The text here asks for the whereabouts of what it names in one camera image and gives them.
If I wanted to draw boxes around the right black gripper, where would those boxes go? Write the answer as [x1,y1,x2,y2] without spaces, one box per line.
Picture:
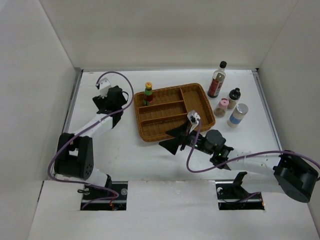
[159,118,214,155]

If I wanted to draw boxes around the green red chili sauce bottle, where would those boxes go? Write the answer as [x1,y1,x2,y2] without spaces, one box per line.
[143,82,154,106]

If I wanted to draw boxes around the pink cap spice jar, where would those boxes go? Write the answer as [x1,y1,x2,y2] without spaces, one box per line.
[213,98,229,118]

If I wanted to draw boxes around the silver cap blue-label jar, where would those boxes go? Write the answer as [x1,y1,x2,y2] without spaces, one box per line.
[227,103,249,128]

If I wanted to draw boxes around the black cap spice bottle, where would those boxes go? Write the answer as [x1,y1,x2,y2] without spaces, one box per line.
[227,87,241,110]

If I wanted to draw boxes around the tall dark sauce bottle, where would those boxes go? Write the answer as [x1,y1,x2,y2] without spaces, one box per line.
[207,61,227,98]

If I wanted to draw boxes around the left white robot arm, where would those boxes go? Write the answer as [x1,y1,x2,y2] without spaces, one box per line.
[53,85,129,200]

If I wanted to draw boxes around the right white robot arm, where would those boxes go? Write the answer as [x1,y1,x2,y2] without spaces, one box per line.
[159,122,320,203]

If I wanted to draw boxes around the brown wicker divided tray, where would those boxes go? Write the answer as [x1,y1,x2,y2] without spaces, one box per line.
[133,83,216,142]

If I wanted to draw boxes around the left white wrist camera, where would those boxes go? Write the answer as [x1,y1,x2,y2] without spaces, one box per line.
[96,77,112,98]

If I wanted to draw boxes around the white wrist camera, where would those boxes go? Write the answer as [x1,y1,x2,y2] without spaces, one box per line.
[186,110,201,134]
[96,77,112,98]

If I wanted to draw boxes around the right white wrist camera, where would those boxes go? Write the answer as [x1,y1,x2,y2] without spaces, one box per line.
[186,110,201,134]

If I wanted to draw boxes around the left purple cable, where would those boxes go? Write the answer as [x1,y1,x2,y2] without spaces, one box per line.
[47,71,135,211]

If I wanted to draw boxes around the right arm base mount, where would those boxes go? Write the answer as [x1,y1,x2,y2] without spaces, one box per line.
[215,171,265,211]

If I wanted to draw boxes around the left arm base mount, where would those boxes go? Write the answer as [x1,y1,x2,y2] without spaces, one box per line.
[77,181,128,211]

